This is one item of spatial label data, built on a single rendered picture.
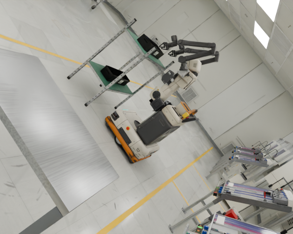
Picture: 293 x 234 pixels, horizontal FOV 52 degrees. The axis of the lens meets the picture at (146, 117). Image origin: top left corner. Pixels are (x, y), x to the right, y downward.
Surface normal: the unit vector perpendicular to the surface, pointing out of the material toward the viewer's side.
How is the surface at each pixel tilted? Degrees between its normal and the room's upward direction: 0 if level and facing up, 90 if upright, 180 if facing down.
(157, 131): 90
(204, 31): 90
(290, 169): 90
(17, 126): 0
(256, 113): 90
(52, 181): 0
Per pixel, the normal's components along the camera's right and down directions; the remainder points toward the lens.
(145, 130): -0.31, -0.01
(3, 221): 0.77, -0.58
